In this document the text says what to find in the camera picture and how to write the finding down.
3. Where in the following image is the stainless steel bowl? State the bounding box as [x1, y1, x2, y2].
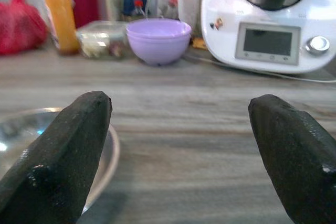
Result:
[0, 107, 121, 216]

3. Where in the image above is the dark blue jar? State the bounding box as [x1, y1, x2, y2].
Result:
[122, 0, 148, 17]

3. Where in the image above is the orange sauce squeeze bottle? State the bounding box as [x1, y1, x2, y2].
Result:
[43, 0, 80, 56]

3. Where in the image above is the orange snack packet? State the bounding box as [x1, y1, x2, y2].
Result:
[192, 37, 207, 49]

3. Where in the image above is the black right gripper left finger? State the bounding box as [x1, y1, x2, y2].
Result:
[0, 91, 113, 224]

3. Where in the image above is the white kitchen cooking machine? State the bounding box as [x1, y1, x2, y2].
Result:
[201, 0, 336, 74]

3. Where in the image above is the purple plastic bowl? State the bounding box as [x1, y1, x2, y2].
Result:
[125, 18, 193, 42]
[127, 33, 191, 67]

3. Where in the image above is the clear lidded food container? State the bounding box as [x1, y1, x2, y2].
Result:
[76, 20, 132, 59]

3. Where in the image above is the red plastic bag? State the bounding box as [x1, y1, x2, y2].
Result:
[0, 0, 50, 56]

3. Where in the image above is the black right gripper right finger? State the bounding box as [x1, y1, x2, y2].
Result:
[248, 94, 336, 224]

